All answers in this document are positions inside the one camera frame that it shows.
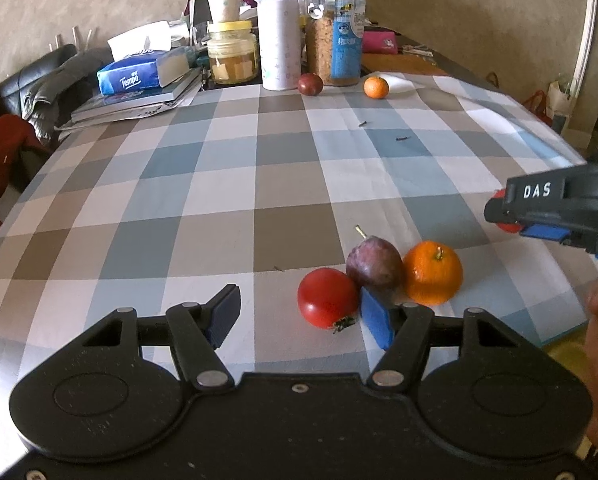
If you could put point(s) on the blue tissue box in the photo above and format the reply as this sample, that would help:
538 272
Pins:
148 70

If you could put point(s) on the red shopping bag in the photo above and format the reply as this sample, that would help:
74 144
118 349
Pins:
537 105

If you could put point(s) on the pink pencil case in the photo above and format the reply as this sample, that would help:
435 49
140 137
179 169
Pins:
380 42

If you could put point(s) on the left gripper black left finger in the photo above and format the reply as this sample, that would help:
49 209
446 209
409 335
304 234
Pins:
196 331

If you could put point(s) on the stack of books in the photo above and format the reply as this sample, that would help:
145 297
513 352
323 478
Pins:
132 105

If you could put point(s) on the white shopping bag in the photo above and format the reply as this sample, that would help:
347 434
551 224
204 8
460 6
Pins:
561 101

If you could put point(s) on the dark purple plum centre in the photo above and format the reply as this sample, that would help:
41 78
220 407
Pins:
374 262

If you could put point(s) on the front mandarin orange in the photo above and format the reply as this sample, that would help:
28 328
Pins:
433 273

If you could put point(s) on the clear cereal jar blue label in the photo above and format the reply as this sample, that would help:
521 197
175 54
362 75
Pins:
334 38

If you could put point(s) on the gold metal tray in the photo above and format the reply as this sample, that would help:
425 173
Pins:
568 350

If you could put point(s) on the yellow lid glass jar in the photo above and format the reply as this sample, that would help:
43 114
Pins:
233 52

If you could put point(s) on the checkered tablecloth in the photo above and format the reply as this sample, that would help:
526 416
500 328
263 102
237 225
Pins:
258 188

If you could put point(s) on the grey jacket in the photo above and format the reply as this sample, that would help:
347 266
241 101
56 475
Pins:
49 102

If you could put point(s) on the small far mandarin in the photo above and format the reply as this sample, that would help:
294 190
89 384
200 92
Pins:
376 88

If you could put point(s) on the brown wooden board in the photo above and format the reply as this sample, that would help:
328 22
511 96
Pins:
400 63

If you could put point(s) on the white lilac thermos bottle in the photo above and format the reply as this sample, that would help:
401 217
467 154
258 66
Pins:
280 43

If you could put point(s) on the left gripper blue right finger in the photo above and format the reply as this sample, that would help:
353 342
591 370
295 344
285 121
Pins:
403 334

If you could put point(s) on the white paper cup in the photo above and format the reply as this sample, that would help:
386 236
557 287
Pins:
224 10

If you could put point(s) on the black leather sofa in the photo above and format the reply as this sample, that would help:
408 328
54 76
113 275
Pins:
14 87

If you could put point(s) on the dark plum near bottle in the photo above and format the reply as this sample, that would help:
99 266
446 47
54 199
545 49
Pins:
310 84

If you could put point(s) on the red tomato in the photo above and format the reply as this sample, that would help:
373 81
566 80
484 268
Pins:
328 299
508 224

